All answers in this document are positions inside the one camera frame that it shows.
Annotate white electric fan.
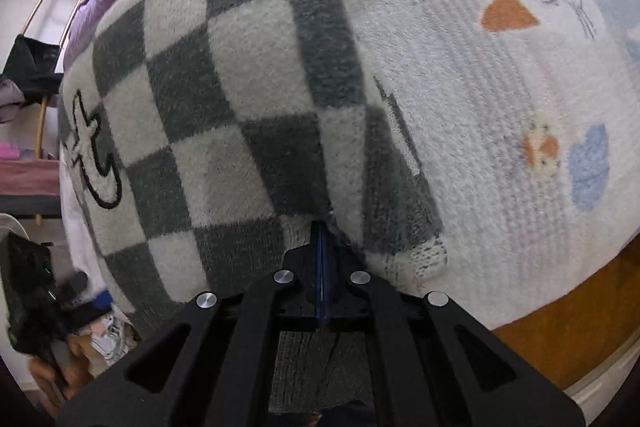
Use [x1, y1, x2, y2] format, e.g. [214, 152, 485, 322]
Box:
[0, 213, 22, 258]

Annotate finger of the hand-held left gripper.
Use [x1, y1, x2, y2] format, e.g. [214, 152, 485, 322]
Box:
[52, 271, 112, 323]

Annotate black hoodie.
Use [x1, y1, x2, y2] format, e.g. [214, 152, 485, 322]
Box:
[0, 34, 65, 122]

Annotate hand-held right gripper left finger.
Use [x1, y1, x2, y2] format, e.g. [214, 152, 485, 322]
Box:
[55, 219, 323, 427]

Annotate wooden bed frame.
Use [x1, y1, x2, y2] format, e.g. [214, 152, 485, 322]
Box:
[492, 234, 640, 425]

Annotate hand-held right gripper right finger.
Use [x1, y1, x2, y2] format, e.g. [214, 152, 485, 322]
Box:
[320, 227, 586, 427]

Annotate grey white checkered cardigan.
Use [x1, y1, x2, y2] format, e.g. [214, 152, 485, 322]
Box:
[57, 0, 448, 413]

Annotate pink towel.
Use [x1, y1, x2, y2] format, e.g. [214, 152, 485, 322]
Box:
[0, 142, 62, 195]

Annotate wooden double rail barre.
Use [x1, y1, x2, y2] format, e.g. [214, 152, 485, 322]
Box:
[20, 0, 90, 228]

